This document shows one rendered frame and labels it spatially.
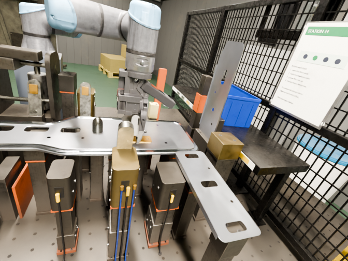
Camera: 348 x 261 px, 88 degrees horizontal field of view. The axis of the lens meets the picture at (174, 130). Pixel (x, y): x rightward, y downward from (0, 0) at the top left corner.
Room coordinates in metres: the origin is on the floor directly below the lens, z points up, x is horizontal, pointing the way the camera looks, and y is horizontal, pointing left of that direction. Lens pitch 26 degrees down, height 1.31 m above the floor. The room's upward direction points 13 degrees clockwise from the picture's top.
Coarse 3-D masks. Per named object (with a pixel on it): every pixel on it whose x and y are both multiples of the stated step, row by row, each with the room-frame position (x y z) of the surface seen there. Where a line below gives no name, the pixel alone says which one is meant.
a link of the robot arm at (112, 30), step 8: (104, 8) 0.50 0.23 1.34; (112, 8) 0.52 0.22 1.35; (104, 16) 0.49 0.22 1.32; (112, 16) 0.51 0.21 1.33; (120, 16) 0.52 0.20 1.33; (104, 24) 0.49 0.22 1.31; (112, 24) 0.50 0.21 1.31; (120, 24) 0.50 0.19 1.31; (104, 32) 0.50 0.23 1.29; (112, 32) 0.51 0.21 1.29; (120, 32) 0.51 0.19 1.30; (120, 40) 0.55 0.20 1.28
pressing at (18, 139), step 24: (0, 120) 0.43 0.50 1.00; (72, 120) 0.53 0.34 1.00; (120, 120) 0.61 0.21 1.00; (0, 144) 0.34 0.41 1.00; (24, 144) 0.36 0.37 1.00; (48, 144) 0.38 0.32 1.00; (72, 144) 0.40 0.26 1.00; (96, 144) 0.42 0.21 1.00; (144, 144) 0.48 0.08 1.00; (168, 144) 0.51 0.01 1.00; (192, 144) 0.55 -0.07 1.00
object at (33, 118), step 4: (28, 116) 0.51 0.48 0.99; (32, 116) 0.52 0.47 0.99; (36, 116) 0.52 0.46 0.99; (40, 116) 0.53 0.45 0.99; (44, 116) 0.55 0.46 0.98; (28, 120) 0.51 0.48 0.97; (32, 120) 0.52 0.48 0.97; (36, 120) 0.52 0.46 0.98; (40, 120) 0.52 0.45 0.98; (44, 120) 0.54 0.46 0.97
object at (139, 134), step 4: (136, 116) 0.47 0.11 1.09; (132, 120) 0.46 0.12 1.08; (136, 120) 0.47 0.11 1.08; (136, 124) 0.47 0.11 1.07; (136, 128) 0.46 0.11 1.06; (136, 132) 0.46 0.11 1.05; (140, 132) 0.46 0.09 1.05; (136, 136) 0.46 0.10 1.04; (140, 136) 0.46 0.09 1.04; (136, 140) 0.47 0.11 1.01; (140, 140) 0.47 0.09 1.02
